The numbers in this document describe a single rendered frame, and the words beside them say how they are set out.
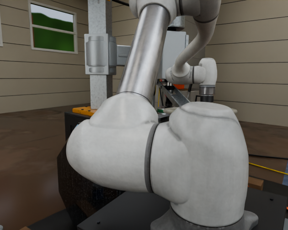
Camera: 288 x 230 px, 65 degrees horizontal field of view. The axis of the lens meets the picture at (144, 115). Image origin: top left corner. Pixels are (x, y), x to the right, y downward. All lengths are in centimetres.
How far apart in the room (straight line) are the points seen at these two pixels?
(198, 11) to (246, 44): 552
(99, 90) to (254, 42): 468
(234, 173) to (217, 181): 3
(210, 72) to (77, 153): 97
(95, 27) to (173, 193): 219
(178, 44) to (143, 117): 165
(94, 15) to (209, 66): 153
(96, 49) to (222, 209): 210
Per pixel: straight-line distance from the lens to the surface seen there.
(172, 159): 42
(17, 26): 795
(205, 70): 131
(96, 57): 237
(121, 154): 45
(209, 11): 90
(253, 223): 59
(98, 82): 244
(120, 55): 251
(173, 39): 209
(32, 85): 798
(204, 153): 40
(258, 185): 253
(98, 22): 249
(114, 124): 48
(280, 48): 626
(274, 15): 640
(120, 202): 64
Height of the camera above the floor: 116
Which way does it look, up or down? 10 degrees down
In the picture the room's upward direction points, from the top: 1 degrees clockwise
